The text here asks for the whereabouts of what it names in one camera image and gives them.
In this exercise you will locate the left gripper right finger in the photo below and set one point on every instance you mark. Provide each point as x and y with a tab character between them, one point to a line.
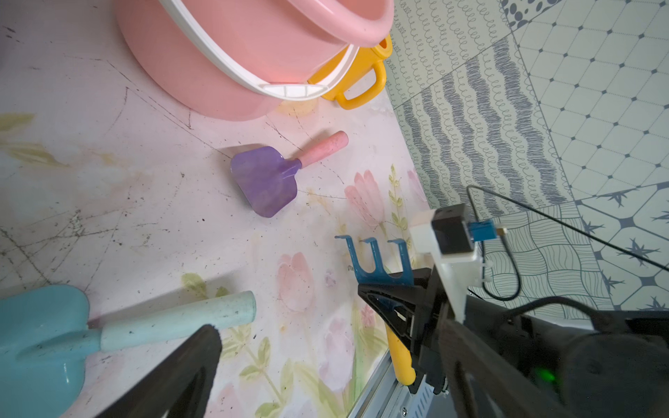
492	363

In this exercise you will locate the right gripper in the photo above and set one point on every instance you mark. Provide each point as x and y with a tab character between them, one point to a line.
412	312

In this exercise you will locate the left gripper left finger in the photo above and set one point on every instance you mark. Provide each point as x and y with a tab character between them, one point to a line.
178	387

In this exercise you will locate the blue fork yellow handle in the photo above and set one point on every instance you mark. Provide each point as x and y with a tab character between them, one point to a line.
400	355

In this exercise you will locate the purple shovel pink handle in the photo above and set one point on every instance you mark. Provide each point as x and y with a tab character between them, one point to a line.
267	180

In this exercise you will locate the yellow watering can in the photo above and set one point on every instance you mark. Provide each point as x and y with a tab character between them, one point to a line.
367	60

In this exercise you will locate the pink plastic bucket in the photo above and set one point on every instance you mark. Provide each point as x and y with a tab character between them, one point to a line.
238	60

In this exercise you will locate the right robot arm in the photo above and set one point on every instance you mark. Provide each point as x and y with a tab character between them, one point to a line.
617	367

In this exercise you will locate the light blue trowel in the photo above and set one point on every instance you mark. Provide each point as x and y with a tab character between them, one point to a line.
45	340

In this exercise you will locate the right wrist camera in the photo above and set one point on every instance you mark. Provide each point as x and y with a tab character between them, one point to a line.
451	241

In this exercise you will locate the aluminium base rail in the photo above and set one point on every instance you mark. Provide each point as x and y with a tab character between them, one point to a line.
384	396

